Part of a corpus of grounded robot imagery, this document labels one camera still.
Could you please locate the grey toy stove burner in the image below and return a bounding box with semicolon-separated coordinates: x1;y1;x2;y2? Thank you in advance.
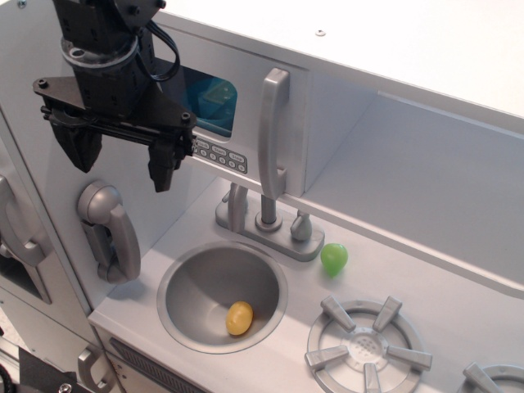
305;296;432;392

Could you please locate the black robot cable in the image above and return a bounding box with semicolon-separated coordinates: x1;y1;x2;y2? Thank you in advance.
138;20;182;83

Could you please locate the grey toy faucet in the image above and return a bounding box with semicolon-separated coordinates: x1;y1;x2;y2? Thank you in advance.
215;183;325;262

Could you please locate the grey fridge door handle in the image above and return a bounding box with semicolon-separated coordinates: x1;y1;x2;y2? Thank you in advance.
1;176;49;268

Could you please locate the round metal sink bowl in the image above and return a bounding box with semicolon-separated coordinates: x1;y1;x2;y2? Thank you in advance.
156;241;288;354

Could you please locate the grey microwave door handle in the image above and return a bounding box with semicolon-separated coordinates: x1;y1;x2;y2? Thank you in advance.
257;68;290;200

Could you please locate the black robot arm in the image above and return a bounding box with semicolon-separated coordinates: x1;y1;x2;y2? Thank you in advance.
33;1;197;192

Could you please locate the grey toy wall phone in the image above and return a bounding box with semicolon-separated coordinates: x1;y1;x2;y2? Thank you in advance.
77;180;141;285

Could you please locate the green plastic pear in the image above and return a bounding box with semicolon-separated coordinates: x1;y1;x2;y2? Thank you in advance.
320;243;349;278

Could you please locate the white toy microwave door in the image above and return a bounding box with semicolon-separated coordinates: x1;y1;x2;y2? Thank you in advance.
161;29;309;197

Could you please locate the grey oven door handle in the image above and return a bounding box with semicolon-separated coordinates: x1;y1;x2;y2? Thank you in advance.
77;348;112;393

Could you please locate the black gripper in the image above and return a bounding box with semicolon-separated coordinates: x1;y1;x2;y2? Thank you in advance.
33;43;196;192

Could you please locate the white toy kitchen shelf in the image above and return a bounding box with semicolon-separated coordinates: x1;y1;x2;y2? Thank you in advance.
282;73;523;298

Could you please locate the yellow plastic lemon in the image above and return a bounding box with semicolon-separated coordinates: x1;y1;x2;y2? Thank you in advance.
225;301;254;336

